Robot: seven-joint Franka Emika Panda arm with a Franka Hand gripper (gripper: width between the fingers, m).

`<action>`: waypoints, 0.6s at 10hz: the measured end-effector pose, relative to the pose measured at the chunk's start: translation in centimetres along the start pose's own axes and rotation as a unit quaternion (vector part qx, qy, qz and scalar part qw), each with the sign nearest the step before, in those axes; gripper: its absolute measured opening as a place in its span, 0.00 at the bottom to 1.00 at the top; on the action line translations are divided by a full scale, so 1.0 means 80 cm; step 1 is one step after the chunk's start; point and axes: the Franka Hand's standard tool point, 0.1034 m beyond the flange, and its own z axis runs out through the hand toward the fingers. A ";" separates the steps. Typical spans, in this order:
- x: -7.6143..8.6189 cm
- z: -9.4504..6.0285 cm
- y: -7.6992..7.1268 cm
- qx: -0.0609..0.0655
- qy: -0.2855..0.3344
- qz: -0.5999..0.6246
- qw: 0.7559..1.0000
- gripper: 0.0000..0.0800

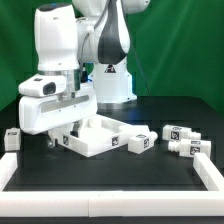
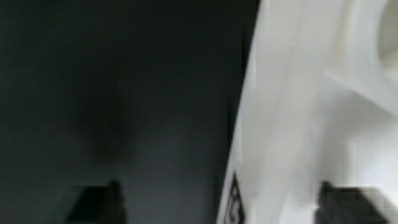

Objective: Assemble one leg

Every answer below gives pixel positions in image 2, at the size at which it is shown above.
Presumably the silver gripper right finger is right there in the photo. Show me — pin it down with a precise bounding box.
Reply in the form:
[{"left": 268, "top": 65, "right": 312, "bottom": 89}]
[{"left": 314, "top": 181, "right": 398, "bottom": 224}]

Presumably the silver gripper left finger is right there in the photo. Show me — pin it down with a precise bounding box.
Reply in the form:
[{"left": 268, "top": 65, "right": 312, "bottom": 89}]
[{"left": 63, "top": 180, "right": 126, "bottom": 224}]

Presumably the white square tabletop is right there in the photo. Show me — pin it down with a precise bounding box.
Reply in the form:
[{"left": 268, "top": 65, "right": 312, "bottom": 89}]
[{"left": 214, "top": 0, "right": 398, "bottom": 224}]

